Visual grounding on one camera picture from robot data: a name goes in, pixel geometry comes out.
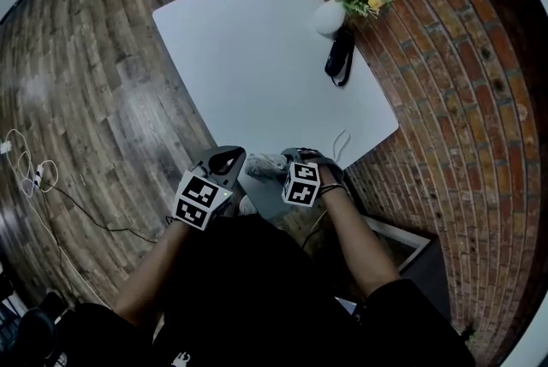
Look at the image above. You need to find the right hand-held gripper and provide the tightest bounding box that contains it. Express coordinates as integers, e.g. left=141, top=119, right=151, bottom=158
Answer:
left=280, top=146, right=339, bottom=208

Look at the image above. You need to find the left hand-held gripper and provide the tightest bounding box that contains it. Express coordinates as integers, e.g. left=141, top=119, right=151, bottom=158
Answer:
left=172, top=145, right=247, bottom=232

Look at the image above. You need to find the grey patterned umbrella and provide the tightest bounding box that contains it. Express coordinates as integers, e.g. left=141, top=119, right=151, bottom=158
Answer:
left=244, top=128, right=352, bottom=182

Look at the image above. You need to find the person's right forearm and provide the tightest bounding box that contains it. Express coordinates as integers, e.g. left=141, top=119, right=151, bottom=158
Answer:
left=320, top=185, right=402, bottom=303

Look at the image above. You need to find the person's left forearm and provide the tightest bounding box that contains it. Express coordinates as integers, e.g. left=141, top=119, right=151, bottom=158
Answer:
left=113, top=221, right=193, bottom=329

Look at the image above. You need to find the person's right hand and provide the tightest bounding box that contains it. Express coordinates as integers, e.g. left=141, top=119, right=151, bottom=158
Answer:
left=319, top=162, right=347, bottom=192

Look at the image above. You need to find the black wrist band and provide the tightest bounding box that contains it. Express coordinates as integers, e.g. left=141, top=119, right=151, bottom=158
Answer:
left=320, top=181, right=349, bottom=199

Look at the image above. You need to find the person's left white shoe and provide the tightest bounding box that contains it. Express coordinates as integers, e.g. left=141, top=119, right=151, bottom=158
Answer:
left=238, top=195, right=259, bottom=216

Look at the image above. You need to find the white table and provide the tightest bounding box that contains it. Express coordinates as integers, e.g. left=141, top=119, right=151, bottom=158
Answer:
left=152, top=0, right=400, bottom=225

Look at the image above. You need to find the white panel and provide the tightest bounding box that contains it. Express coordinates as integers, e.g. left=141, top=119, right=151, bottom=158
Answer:
left=362, top=214, right=432, bottom=273

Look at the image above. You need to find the person's black clothing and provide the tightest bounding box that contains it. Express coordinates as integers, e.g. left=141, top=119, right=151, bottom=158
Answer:
left=63, top=213, right=476, bottom=367

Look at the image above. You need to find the white vase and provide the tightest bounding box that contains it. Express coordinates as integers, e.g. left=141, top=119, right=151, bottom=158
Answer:
left=313, top=0, right=348, bottom=37

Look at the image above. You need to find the small potted plant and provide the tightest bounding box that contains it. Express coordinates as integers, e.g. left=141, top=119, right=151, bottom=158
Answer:
left=463, top=321, right=480, bottom=346

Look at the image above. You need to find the black floor cable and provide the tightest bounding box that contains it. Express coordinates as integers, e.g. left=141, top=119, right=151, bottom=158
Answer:
left=41, top=180, right=160, bottom=246

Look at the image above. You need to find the white charger cable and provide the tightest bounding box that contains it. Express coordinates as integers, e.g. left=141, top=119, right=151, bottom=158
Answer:
left=0, top=128, right=60, bottom=200

